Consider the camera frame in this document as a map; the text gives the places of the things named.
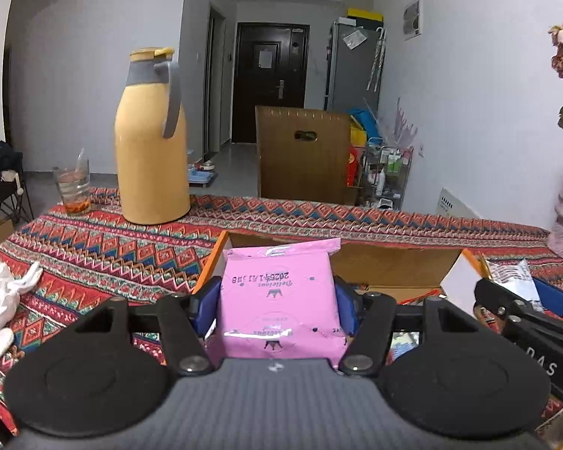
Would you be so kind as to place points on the pink snack packet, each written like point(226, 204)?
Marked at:
point(277, 309)

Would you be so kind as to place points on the wooden chair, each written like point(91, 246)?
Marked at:
point(300, 164)

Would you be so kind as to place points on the grey refrigerator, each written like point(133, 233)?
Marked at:
point(352, 79)

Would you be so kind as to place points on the white folded umbrella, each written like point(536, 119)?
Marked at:
point(377, 61)

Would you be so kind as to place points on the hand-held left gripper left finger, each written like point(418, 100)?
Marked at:
point(206, 307)

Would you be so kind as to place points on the red bag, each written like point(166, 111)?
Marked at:
point(353, 166)

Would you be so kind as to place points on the black folding chair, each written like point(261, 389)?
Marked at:
point(2, 173)

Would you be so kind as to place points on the white wall radiator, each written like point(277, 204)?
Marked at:
point(455, 204)

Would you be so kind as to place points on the yellow box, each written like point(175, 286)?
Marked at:
point(366, 15)

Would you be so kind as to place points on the white cookie snack packet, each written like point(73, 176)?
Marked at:
point(513, 274)

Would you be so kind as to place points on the yellow bag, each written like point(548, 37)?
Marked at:
point(356, 137)

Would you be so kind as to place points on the glass cup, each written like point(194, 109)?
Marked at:
point(72, 192)

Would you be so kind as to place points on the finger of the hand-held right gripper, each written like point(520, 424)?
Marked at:
point(506, 304)
point(553, 297)

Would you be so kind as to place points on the clear plastic bag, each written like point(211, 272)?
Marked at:
point(355, 38)

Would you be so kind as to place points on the blue bag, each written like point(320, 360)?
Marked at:
point(366, 122)

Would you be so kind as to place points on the purple decorative feathers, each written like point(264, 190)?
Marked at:
point(401, 126)

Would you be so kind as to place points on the dark entrance door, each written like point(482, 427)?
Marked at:
point(267, 93)

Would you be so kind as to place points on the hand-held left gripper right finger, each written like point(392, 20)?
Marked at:
point(346, 307)

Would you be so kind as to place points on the red cardboard snack box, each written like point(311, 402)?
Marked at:
point(394, 262)

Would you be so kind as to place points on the yellow thermos jug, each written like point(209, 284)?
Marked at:
point(152, 150)

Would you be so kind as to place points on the wall panel cover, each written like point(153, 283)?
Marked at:
point(412, 18)

